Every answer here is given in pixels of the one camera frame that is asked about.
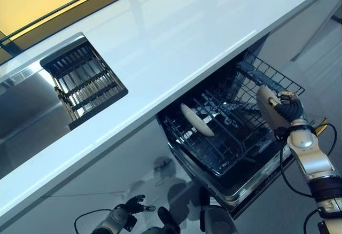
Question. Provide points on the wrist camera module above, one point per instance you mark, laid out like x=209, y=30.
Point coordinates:
x=131, y=223
x=280, y=133

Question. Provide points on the robot left leg black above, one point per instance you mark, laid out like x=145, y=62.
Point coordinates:
x=164, y=215

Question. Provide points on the cream ceramic plate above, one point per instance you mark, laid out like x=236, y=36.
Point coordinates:
x=270, y=111
x=197, y=121

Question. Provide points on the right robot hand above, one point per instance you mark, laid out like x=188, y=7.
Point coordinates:
x=292, y=109

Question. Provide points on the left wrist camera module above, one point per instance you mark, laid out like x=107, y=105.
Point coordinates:
x=131, y=223

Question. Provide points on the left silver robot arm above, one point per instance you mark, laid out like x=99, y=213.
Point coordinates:
x=115, y=218

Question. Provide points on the small yellow object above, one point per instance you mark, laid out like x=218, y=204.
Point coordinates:
x=320, y=129

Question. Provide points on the narrow white cabinet door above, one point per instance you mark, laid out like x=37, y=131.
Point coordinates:
x=80, y=180

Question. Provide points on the dishwasher door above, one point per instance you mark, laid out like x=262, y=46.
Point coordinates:
x=240, y=191

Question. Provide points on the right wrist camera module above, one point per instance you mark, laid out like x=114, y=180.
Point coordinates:
x=280, y=133

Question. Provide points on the stainless steel sink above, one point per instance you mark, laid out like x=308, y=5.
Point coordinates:
x=26, y=105

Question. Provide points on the robot right leg gray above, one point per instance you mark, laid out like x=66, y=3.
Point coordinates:
x=219, y=220

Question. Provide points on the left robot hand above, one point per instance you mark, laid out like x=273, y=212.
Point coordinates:
x=136, y=204

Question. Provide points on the black dish drying rack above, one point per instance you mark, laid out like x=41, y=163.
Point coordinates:
x=121, y=91

